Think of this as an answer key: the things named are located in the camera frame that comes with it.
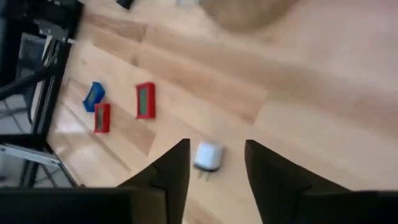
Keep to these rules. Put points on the black aluminium table frame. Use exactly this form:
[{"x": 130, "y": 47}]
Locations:
[{"x": 51, "y": 90}]

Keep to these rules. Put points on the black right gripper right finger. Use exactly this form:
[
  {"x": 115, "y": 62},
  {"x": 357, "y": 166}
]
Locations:
[{"x": 273, "y": 180}]

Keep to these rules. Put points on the red digital clock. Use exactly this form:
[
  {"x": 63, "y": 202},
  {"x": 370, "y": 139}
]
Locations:
[
  {"x": 145, "y": 101},
  {"x": 102, "y": 118}
]

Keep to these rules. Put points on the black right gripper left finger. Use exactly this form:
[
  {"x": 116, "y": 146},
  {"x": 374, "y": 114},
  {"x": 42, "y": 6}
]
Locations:
[{"x": 174, "y": 174}]

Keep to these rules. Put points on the white charger with black face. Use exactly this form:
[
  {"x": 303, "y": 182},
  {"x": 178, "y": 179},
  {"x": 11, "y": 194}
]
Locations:
[{"x": 207, "y": 157}]

